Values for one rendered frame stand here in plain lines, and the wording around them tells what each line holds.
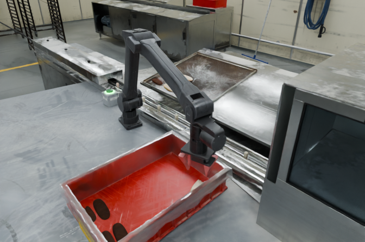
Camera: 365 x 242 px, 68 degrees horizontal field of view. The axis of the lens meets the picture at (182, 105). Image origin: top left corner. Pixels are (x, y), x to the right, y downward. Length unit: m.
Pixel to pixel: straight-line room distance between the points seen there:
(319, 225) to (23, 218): 0.88
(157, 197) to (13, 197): 0.51
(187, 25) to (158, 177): 3.26
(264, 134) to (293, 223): 0.47
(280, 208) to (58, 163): 0.86
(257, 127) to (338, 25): 3.65
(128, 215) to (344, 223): 0.61
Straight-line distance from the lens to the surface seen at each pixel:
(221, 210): 0.97
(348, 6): 4.71
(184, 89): 0.83
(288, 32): 5.08
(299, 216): 0.84
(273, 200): 0.86
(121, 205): 0.99
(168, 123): 1.31
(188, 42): 4.17
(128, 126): 1.37
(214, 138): 0.78
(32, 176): 1.23
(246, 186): 1.07
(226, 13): 5.00
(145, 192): 1.02
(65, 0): 8.71
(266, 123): 1.29
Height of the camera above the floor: 1.55
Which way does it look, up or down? 28 degrees down
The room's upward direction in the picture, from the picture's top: straight up
